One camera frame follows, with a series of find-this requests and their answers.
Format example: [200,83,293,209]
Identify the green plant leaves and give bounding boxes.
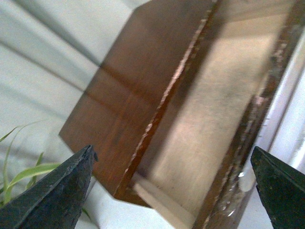
[0,120,91,219]

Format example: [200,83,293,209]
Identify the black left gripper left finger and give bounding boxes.
[0,145,98,229]

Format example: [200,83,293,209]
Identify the wooden drawer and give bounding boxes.
[114,0,305,229]

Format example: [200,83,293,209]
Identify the white drawer handle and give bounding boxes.
[240,31,305,191]

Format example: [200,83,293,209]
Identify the white curtain backdrop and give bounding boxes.
[0,0,153,206]

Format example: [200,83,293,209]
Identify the brown wooden drawer cabinet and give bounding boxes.
[59,0,305,229]

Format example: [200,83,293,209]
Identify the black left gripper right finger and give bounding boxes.
[251,146,305,229]

